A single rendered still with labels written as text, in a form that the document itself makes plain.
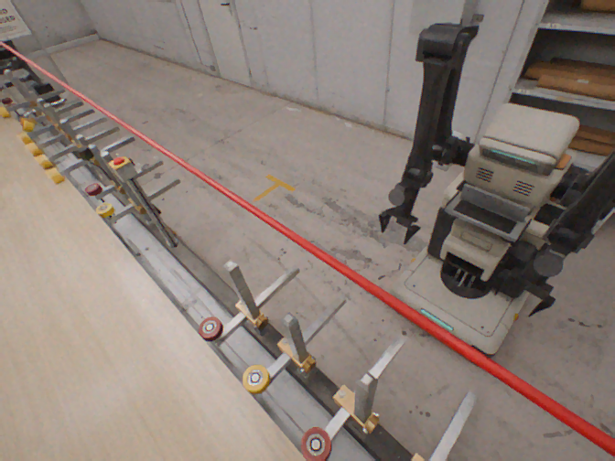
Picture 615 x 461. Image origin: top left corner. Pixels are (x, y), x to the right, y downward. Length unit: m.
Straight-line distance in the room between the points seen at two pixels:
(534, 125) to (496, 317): 1.11
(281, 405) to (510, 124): 1.20
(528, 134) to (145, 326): 1.37
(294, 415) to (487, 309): 1.18
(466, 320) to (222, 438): 1.33
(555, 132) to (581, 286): 1.70
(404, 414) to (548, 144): 1.42
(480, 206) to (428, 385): 1.09
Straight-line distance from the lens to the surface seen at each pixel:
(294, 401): 1.27
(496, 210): 1.27
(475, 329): 1.85
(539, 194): 1.21
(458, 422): 1.09
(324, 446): 0.95
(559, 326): 2.41
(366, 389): 0.71
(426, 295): 1.88
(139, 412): 1.14
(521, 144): 1.09
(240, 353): 1.38
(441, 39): 0.87
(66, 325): 1.46
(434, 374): 2.00
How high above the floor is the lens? 1.85
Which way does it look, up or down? 48 degrees down
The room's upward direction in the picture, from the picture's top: 9 degrees counter-clockwise
